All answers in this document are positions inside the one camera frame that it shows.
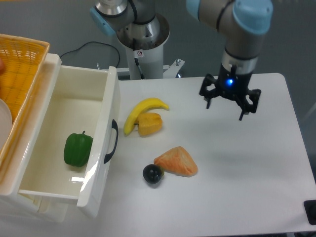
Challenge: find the orange bread wedge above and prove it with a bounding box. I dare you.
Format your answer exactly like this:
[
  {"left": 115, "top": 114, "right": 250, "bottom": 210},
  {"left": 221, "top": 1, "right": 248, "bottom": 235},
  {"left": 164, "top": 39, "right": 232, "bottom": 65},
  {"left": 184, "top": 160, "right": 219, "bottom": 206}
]
[{"left": 154, "top": 146, "right": 198, "bottom": 177}]

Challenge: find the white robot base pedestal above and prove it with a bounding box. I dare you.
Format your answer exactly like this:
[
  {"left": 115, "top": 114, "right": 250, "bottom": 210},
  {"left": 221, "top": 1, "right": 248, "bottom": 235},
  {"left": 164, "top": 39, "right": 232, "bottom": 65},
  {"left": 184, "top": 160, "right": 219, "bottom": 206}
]
[{"left": 117, "top": 13, "right": 185, "bottom": 80}]

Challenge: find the black corner device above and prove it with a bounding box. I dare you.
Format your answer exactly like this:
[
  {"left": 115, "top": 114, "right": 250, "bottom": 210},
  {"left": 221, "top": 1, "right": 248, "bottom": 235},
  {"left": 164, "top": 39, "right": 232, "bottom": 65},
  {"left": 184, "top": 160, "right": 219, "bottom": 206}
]
[{"left": 303, "top": 200, "right": 316, "bottom": 225}]

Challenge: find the open white upper drawer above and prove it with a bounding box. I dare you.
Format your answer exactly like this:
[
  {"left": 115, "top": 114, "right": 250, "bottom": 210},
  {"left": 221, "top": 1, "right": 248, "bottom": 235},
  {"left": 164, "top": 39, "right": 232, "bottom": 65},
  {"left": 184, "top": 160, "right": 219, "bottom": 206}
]
[{"left": 18, "top": 65, "right": 121, "bottom": 218}]

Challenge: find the dark round eggplant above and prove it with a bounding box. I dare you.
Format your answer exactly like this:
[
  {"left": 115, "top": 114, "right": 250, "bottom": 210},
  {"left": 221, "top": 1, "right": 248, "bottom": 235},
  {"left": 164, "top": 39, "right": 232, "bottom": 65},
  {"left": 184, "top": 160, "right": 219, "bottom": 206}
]
[{"left": 143, "top": 164, "right": 164, "bottom": 184}]

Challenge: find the white drawer cabinet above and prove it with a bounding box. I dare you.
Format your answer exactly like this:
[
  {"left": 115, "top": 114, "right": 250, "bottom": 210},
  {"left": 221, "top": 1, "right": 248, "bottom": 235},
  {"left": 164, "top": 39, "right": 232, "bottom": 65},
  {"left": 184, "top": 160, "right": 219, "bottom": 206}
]
[{"left": 0, "top": 53, "right": 61, "bottom": 220}]

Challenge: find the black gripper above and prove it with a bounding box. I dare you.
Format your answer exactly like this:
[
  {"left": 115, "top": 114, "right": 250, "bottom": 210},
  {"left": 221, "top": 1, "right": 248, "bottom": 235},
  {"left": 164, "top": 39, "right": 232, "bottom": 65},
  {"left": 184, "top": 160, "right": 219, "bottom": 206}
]
[{"left": 199, "top": 65, "right": 261, "bottom": 121}]

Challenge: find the black cable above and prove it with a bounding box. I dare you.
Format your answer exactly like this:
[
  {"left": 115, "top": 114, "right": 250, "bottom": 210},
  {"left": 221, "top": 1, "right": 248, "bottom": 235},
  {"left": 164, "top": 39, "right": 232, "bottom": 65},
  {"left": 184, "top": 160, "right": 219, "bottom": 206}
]
[{"left": 59, "top": 41, "right": 121, "bottom": 69}]

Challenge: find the white plate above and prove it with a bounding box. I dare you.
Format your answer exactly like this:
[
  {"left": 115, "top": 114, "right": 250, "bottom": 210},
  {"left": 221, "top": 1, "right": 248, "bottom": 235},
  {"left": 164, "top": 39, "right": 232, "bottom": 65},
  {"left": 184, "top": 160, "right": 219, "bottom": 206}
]
[{"left": 0, "top": 99, "right": 12, "bottom": 150}]

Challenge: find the yellow banana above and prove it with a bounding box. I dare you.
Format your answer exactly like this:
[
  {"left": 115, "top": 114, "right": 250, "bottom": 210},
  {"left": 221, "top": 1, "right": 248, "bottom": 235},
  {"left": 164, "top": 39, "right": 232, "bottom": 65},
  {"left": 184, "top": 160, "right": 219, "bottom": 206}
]
[{"left": 123, "top": 97, "right": 169, "bottom": 136}]

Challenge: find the orange yellow bell pepper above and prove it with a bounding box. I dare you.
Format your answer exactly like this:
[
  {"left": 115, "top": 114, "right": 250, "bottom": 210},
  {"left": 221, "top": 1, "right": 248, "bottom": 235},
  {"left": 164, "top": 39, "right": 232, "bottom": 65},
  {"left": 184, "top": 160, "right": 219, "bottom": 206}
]
[{"left": 137, "top": 113, "right": 162, "bottom": 136}]

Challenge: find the green bell pepper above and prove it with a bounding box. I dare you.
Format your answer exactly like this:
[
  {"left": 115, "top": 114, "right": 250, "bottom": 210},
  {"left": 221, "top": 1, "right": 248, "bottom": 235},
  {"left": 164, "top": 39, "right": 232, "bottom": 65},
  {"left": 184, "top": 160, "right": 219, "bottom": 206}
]
[{"left": 63, "top": 131, "right": 93, "bottom": 167}]

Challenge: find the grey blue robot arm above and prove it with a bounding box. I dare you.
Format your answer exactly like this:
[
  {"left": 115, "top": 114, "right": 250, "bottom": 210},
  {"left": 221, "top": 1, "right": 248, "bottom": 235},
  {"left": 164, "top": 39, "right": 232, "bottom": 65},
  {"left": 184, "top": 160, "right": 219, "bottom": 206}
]
[{"left": 90, "top": 0, "right": 273, "bottom": 115}]

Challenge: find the black drawer handle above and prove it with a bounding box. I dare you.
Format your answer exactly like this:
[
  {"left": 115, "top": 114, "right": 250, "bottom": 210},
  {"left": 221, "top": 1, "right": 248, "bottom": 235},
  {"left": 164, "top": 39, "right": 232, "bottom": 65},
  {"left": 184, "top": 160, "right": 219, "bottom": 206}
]
[{"left": 104, "top": 119, "right": 119, "bottom": 164}]

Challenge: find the yellow woven basket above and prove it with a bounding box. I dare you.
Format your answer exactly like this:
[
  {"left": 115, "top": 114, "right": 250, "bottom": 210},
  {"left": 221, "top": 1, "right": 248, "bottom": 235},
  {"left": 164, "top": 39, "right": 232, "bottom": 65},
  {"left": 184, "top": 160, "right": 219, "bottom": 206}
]
[{"left": 0, "top": 34, "right": 50, "bottom": 179}]

